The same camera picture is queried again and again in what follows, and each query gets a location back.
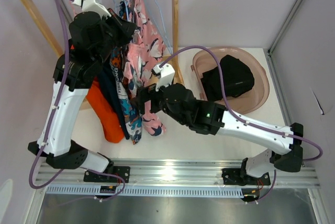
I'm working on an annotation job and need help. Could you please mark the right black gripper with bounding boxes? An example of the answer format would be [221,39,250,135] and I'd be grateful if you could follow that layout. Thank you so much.
[130,77,188,126]

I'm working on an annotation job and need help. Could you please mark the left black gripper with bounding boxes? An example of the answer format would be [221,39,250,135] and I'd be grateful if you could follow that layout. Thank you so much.
[93,8,137,66]

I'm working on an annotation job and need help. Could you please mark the pink patterned shorts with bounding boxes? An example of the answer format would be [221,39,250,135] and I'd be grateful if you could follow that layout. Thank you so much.
[123,0,166,144]

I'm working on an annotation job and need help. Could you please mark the blue orange patterned shorts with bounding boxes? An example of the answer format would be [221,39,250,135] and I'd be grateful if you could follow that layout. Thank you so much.
[108,8,142,145]

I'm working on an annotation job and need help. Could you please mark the navy blue shorts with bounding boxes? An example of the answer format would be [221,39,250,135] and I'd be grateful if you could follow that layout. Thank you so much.
[97,63,130,140]

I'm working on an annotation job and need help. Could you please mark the black shorts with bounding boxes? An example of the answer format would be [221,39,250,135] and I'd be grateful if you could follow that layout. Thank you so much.
[201,55,254,102]

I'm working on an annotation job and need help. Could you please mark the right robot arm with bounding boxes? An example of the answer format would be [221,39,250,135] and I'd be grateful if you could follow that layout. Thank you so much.
[131,83,303,184]

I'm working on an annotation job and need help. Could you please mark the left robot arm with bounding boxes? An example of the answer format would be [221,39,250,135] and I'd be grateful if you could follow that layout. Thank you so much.
[28,12,137,182]

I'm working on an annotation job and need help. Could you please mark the pink plastic basin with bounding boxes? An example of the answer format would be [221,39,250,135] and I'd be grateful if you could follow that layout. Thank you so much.
[191,47,270,114]

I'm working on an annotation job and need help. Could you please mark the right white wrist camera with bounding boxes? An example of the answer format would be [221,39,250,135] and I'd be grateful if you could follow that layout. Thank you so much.
[152,64,175,92]

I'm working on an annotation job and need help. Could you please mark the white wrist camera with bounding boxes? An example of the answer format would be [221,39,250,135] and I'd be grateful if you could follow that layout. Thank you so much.
[72,0,111,18]
[152,64,175,92]

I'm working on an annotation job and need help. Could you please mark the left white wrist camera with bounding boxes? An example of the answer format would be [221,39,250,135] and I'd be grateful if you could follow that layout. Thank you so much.
[72,0,111,18]

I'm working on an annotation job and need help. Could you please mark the aluminium mounting rail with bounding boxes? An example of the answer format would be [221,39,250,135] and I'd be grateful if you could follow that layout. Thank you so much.
[35,158,321,189]

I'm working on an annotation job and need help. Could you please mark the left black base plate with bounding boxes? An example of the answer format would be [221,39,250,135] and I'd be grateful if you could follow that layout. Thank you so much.
[83,166,131,183]

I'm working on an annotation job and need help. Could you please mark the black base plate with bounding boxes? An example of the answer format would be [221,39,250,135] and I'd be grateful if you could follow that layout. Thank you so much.
[221,168,271,186]
[83,166,131,183]

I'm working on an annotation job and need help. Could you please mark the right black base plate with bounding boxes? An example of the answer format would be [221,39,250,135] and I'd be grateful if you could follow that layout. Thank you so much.
[221,168,271,186]

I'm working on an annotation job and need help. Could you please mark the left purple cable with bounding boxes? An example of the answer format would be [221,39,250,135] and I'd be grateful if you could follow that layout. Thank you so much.
[28,0,75,189]

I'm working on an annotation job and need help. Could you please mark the slotted cable duct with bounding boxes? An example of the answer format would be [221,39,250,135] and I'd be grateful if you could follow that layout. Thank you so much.
[46,184,243,198]

